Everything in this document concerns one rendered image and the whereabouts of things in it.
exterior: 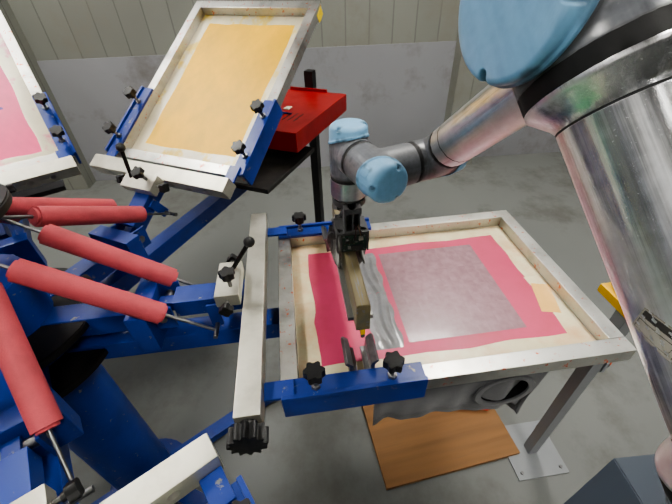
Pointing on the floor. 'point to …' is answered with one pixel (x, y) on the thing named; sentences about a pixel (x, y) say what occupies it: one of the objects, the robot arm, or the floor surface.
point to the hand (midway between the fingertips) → (348, 260)
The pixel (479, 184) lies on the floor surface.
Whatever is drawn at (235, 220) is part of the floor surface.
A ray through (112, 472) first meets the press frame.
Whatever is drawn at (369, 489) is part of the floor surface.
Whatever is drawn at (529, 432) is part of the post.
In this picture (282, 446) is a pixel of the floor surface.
